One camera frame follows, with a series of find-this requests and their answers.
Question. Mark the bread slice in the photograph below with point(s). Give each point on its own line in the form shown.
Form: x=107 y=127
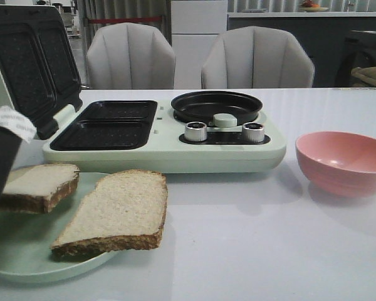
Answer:
x=125 y=211
x=39 y=188

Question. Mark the green breakfast maker lid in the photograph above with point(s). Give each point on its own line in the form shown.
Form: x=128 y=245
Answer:
x=38 y=73

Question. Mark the pink bowl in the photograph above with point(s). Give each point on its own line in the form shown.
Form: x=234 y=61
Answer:
x=341 y=163

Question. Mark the light green round plate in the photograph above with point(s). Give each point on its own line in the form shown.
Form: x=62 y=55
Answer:
x=25 y=240

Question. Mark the left grey chair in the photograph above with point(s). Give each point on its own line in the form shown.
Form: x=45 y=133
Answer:
x=130 y=56

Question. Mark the grey chair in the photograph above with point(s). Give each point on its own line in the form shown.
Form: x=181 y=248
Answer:
x=130 y=56
x=257 y=57

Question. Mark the left silver knob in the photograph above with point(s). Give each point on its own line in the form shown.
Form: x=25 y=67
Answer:
x=195 y=132

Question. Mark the silver knob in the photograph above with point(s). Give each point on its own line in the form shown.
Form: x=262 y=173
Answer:
x=253 y=132
x=195 y=132

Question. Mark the black round frying pan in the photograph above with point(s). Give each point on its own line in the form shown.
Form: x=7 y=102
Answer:
x=201 y=106

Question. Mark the white refrigerator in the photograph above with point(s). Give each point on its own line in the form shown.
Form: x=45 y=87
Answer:
x=195 y=25

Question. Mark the right silver knob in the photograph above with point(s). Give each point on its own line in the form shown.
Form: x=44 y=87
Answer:
x=253 y=132

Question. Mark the right grey chair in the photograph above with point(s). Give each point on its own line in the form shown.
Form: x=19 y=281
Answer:
x=257 y=57

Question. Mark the fruit plate on counter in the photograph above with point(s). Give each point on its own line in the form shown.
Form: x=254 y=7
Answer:
x=311 y=7

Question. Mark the dark kitchen counter cabinet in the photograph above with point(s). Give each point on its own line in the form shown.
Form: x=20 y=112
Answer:
x=322 y=35

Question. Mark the black appliance cabinet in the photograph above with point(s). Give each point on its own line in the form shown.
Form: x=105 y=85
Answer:
x=359 y=50

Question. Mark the beige sofa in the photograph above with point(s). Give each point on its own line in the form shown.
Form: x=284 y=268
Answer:
x=364 y=77

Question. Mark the green pan handle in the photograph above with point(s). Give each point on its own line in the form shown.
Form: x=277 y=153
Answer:
x=224 y=120

